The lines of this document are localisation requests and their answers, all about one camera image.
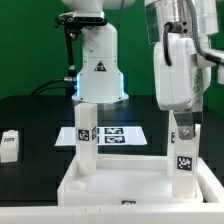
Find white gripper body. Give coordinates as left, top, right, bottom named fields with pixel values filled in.
left=154, top=33, right=211, bottom=111

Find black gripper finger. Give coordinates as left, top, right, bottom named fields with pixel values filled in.
left=174, top=111, right=195, bottom=140

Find white desk tabletop tray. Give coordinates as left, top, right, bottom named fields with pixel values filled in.
left=57, top=154, right=203, bottom=206

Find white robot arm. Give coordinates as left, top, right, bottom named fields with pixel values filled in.
left=60, top=0, right=224, bottom=140

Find white marker sheet with tags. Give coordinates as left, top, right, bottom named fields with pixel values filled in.
left=55, top=126, right=147, bottom=146

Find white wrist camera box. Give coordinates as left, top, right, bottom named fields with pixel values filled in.
left=208, top=48, right=224, bottom=86

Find grey braided camera cable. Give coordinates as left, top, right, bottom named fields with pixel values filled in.
left=162, top=0, right=224, bottom=68

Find black base cables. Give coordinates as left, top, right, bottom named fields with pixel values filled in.
left=31, top=78, right=76, bottom=97

